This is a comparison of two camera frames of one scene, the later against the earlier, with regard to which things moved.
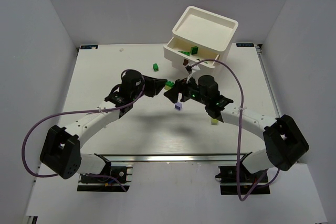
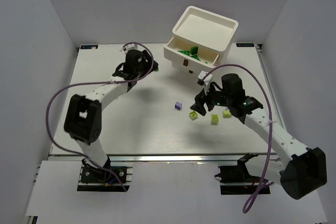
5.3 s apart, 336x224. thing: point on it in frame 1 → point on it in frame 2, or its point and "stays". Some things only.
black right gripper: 179,91 → 207,98
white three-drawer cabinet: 202,39 stays
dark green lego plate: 194,50 stays
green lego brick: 184,52 stays
